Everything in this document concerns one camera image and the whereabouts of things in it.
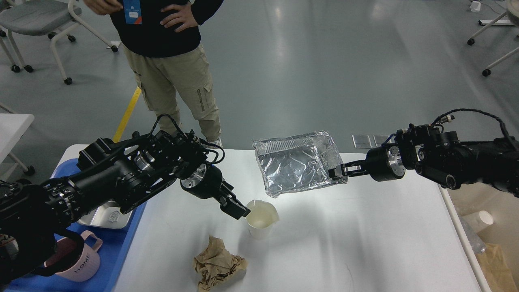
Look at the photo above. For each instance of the pink HOME mug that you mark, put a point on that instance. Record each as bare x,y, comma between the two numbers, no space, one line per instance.
78,262

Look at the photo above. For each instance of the grey office chair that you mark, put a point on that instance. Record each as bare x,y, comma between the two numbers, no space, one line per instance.
46,17

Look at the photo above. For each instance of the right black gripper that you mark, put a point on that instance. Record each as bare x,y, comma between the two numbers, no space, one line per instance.
381,163

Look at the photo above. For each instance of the white paper cup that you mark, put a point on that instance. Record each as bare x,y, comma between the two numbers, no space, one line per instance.
261,218

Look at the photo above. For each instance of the aluminium foil container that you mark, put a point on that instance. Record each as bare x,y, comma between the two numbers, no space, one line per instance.
297,163

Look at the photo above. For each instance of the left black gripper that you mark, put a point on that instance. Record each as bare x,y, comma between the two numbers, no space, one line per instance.
207,182

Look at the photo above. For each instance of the white cup in bin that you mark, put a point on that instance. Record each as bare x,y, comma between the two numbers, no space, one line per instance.
479,220

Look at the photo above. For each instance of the brown paper in bin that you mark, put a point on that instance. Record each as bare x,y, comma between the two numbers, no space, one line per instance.
497,274

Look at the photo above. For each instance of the person in black sweater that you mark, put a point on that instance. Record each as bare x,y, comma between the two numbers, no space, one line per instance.
168,64

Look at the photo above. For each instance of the blue plastic tray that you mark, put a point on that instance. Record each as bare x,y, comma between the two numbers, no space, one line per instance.
115,247

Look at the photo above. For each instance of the crumpled brown paper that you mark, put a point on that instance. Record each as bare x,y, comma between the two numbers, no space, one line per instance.
216,265

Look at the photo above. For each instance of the person's left hand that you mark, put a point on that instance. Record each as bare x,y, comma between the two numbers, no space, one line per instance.
181,16

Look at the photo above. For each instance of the silver floor plate left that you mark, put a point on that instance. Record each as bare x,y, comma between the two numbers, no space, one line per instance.
362,141

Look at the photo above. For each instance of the white plastic bin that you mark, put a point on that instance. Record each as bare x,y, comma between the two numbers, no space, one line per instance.
504,231

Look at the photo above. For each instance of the white side table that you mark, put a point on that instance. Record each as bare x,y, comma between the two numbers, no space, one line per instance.
12,128

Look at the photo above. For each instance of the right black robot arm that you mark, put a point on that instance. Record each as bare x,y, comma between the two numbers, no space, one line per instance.
441,157

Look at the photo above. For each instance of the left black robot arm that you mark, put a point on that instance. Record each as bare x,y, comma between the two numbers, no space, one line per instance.
128,172

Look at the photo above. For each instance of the square stainless steel dish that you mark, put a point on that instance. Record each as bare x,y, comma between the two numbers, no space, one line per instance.
108,216

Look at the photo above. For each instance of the blue ID badge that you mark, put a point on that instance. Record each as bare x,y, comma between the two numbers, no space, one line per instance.
132,12

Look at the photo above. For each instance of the person's right hand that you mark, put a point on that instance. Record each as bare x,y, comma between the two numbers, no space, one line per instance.
104,7

